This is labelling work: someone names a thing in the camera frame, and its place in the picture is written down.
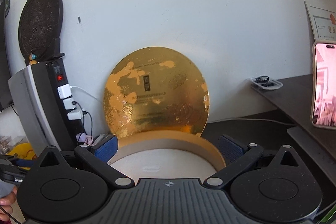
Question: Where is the dark round carved plaque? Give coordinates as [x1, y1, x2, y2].
[18, 0, 64, 62]

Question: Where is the person's left hand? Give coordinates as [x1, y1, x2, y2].
[0, 186, 18, 206]

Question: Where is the smartphone with pink screen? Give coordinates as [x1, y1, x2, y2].
[311, 41, 336, 130]

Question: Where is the black power strip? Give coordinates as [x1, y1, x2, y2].
[46, 60, 87, 146]

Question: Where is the round gold gift box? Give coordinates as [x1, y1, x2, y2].
[109, 130, 226, 180]

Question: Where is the dark raised desk shelf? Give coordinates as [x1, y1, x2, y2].
[247, 74, 336, 159]

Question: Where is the clear plastic case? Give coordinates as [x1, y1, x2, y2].
[249, 76, 283, 90]

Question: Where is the round gold box lid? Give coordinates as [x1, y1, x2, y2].
[103, 46, 210, 139]

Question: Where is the black charger cable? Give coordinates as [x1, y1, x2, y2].
[83, 111, 93, 136]

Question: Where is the white charger plug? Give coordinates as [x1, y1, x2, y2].
[58, 84, 72, 98]
[63, 98, 76, 110]
[67, 110, 86, 120]

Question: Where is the framed white certificate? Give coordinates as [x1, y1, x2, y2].
[304, 0, 336, 43]

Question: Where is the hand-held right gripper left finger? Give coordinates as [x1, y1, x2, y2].
[39, 135, 133, 189]

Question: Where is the white charger cable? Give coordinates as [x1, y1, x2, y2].
[71, 86, 106, 104]

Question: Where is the yellow object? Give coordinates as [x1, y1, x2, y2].
[8, 143, 36, 163]

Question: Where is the green packet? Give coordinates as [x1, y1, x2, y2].
[317, 202, 336, 224]

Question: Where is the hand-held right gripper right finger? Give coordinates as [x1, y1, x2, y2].
[204, 135, 305, 188]

